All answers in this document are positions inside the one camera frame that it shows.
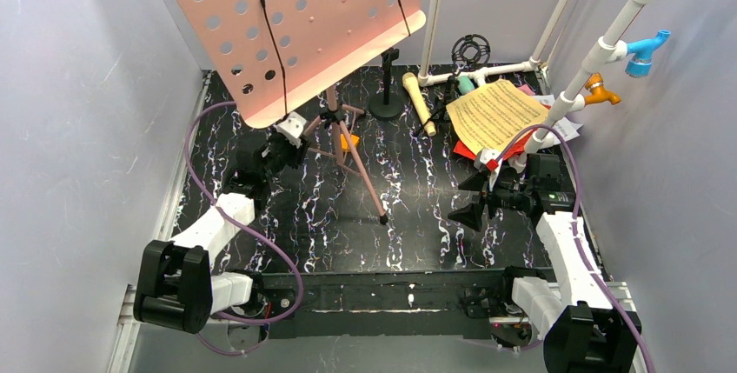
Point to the small black tripod stand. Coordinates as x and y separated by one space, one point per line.
468 54

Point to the right robot arm base mount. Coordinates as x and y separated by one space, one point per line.
509 325

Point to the orange pipe fitting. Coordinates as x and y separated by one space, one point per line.
598 92

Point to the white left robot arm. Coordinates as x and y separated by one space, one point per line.
176 287

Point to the pink sheet music page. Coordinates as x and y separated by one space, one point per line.
526 89

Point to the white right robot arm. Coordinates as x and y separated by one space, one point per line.
579 328

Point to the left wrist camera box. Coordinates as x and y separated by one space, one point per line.
292 127

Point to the blue pipe fitting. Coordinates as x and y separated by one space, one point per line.
641 54

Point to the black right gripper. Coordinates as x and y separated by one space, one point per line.
492 198

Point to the white PVC pipe frame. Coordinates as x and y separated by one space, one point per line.
661 118

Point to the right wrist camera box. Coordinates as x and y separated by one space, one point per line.
486 162

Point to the cream yellow microphone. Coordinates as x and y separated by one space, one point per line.
411 84

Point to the green microphone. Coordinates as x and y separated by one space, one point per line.
464 85

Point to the black microphone stand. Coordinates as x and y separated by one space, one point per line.
385 106

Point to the orange tape measure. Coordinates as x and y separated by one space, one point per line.
347 142

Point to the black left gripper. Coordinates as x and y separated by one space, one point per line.
275 151

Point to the white sheet music page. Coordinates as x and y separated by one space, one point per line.
568 129

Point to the yellow sheet music page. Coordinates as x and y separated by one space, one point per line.
492 115

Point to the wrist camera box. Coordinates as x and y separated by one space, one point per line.
486 162
292 127

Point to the pink music stand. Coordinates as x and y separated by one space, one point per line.
275 55

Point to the aluminium rail frame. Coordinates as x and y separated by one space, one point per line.
363 238

